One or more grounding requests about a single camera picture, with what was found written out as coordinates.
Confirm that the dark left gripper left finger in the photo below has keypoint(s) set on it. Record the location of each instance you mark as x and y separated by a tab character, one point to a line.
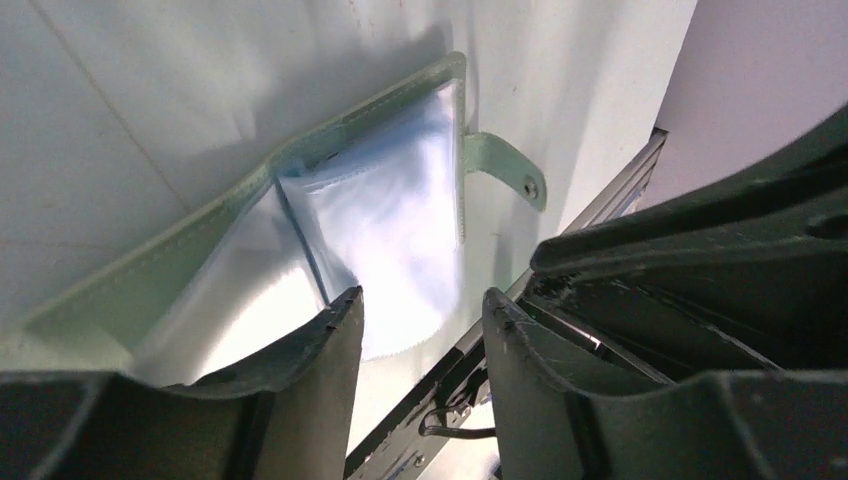
281	413

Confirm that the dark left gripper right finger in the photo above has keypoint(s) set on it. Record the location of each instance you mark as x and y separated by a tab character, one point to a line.
563	413

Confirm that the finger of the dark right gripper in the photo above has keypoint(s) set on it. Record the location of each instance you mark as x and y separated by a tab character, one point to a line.
792	203
780	314

